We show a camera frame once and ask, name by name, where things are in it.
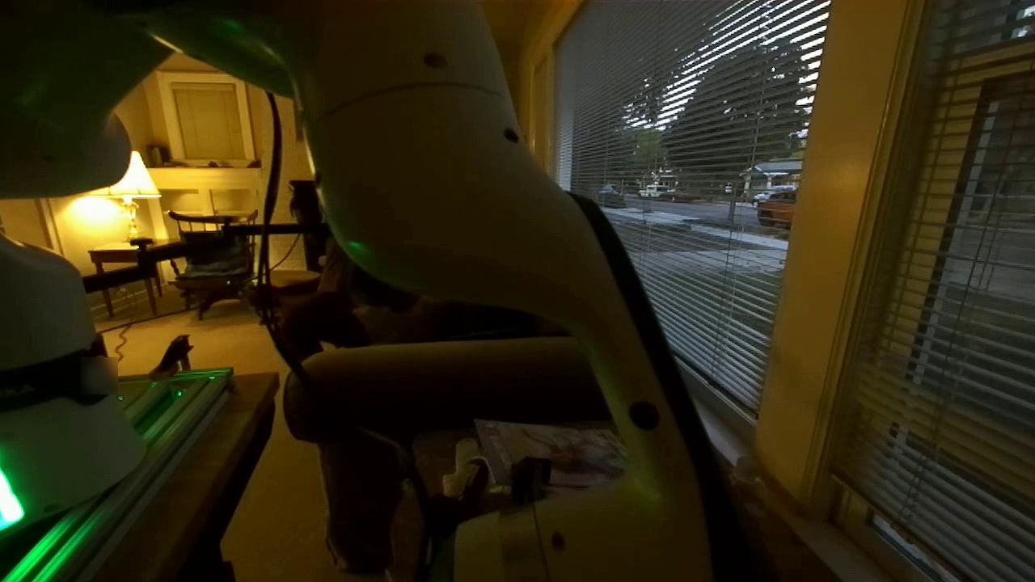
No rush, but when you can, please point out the brown sofa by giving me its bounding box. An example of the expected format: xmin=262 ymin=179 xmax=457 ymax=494
xmin=262 ymin=247 xmax=617 ymax=578

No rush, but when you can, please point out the wide window blind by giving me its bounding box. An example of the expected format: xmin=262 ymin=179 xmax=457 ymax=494
xmin=554 ymin=0 xmax=834 ymax=416

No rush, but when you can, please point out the orange car outside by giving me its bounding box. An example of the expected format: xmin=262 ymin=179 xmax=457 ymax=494
xmin=753 ymin=184 xmax=802 ymax=234

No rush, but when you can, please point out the tree outside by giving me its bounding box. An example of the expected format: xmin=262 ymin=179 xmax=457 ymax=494
xmin=661 ymin=37 xmax=813 ymax=198

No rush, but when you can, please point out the dark wooden chair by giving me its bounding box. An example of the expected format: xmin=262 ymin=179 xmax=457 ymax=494
xmin=164 ymin=207 xmax=262 ymax=317

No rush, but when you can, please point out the small dark bird figurine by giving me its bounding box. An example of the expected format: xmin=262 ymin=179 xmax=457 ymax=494
xmin=149 ymin=333 xmax=199 ymax=383

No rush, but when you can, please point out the brown wooden robot stand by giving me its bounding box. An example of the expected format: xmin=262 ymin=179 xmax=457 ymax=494
xmin=78 ymin=370 xmax=284 ymax=582

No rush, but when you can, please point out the dark wooden desk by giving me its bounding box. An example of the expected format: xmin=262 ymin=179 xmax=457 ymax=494
xmin=83 ymin=219 xmax=326 ymax=320

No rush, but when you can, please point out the lit table lamp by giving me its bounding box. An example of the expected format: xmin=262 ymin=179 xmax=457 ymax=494
xmin=62 ymin=149 xmax=164 ymax=247

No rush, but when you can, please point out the narrow window blind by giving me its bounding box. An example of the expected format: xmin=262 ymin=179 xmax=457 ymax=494
xmin=838 ymin=0 xmax=1035 ymax=582

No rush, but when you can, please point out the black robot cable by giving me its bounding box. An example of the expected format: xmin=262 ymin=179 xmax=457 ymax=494
xmin=254 ymin=90 xmax=289 ymax=294

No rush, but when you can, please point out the white framed wall panel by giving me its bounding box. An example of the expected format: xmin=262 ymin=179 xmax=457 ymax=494
xmin=154 ymin=68 xmax=262 ymax=173

